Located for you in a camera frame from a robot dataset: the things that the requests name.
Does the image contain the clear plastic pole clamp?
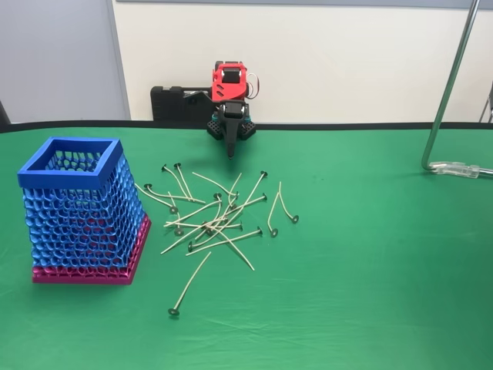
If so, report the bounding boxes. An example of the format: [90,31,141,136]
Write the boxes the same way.
[429,160,493,179]

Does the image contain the black plastic tool case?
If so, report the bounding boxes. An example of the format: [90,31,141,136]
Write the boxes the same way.
[149,85,215,123]

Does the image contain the black metal frame chair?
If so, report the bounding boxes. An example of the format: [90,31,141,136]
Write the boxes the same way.
[478,79,493,124]

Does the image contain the chrome metal stand pole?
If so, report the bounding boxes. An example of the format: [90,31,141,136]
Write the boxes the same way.
[421,0,482,173]

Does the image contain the candle wick with metal base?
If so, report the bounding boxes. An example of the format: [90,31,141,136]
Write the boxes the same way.
[187,214,243,251]
[200,193,269,224]
[227,172,243,211]
[166,190,183,237]
[160,164,192,201]
[159,217,228,256]
[134,183,178,214]
[168,251,213,317]
[173,163,193,200]
[277,180,300,224]
[163,192,223,228]
[191,171,240,198]
[143,183,207,204]
[185,227,264,257]
[206,198,225,236]
[164,221,244,230]
[230,170,269,217]
[267,191,280,237]
[200,220,257,272]

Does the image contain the green table cloth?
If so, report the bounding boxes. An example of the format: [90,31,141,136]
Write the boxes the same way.
[0,123,493,370]

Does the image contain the blue lattice basket, magenta base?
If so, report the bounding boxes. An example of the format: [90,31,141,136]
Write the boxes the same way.
[16,136,153,286]

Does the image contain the red white servo cable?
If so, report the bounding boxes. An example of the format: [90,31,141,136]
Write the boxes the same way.
[245,72,264,100]

